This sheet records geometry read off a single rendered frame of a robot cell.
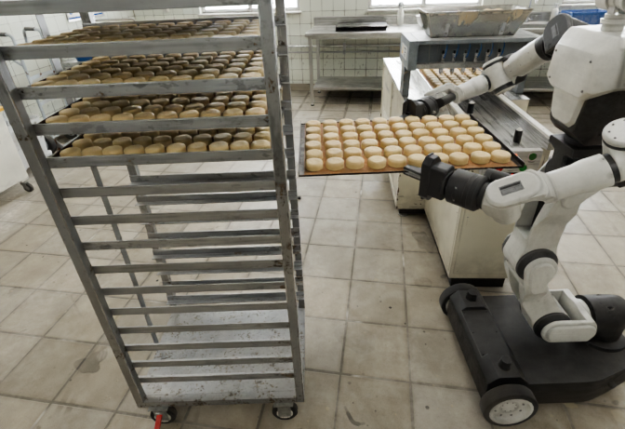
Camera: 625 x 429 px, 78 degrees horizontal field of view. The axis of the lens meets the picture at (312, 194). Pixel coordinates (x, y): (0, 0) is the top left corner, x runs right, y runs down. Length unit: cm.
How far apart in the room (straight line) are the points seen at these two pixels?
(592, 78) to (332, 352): 146
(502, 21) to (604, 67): 131
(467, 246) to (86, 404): 187
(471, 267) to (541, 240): 73
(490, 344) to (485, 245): 53
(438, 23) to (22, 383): 269
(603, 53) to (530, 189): 48
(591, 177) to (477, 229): 116
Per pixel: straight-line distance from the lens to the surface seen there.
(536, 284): 162
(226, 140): 112
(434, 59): 249
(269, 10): 89
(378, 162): 106
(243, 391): 170
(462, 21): 246
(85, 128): 112
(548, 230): 155
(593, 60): 128
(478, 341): 185
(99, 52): 104
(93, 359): 224
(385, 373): 191
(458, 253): 215
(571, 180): 97
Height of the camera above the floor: 155
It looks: 30 degrees down
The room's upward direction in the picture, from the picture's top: 3 degrees counter-clockwise
